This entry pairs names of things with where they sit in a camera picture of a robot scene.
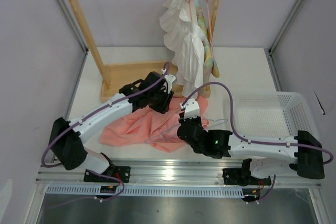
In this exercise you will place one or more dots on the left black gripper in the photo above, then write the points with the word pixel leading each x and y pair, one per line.
pixel 164 107

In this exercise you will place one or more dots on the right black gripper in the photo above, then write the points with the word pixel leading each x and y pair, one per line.
pixel 181 119

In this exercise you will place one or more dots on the pink pleated skirt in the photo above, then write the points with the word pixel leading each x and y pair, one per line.
pixel 138 126

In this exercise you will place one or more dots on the blue wire hanger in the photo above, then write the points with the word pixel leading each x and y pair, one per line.
pixel 171 133

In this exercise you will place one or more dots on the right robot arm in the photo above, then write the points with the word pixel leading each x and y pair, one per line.
pixel 301 153

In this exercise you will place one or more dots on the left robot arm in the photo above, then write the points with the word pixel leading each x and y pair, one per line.
pixel 68 137

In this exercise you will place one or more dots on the pink hanger with floral garment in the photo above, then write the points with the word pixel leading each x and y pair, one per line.
pixel 210 31

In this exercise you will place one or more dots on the wooden clothes rack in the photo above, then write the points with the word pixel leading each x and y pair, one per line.
pixel 124 71

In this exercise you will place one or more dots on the pastel floral garment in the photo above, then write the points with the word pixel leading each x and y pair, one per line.
pixel 210 66

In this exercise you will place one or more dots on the white ruffled garment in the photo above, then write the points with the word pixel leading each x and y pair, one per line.
pixel 185 38

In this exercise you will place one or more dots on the white plastic basket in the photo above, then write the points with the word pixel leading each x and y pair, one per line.
pixel 269 114

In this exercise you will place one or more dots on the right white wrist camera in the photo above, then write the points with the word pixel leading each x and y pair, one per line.
pixel 189 110

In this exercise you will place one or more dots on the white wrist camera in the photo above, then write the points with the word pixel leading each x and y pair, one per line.
pixel 171 78
pixel 189 110

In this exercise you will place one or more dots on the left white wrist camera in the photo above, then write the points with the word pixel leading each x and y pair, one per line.
pixel 171 78

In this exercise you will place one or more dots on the aluminium mounting rail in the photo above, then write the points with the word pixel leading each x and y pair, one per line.
pixel 152 173

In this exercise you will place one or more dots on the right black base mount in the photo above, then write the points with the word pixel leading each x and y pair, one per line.
pixel 233 176

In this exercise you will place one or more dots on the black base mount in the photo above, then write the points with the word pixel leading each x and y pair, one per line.
pixel 120 172
pixel 233 176

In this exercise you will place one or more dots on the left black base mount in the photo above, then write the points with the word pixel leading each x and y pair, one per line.
pixel 120 172

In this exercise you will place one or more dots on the slotted cable duct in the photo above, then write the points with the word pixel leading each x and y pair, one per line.
pixel 164 191

